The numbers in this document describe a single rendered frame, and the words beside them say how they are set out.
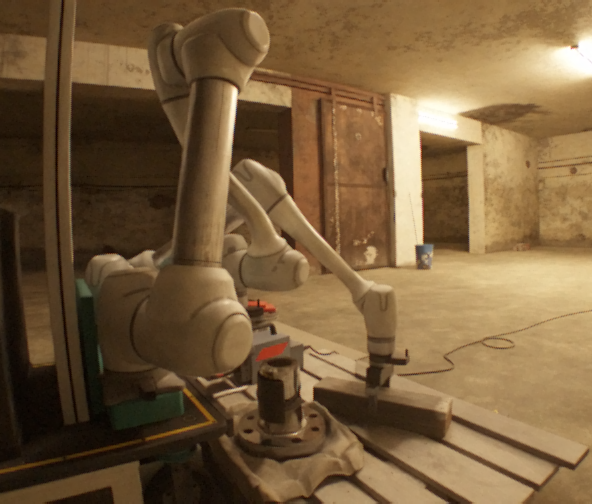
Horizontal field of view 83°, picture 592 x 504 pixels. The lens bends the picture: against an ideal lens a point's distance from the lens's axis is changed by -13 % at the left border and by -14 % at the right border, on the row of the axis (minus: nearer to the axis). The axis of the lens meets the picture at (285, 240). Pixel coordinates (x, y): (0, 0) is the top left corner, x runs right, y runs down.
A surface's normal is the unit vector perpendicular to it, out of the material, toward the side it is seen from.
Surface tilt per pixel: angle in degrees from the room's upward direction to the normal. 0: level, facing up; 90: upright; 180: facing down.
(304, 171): 90
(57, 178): 90
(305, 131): 90
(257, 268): 104
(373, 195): 90
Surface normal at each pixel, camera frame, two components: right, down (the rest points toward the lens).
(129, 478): 0.54, 0.02
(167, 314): -0.45, -0.18
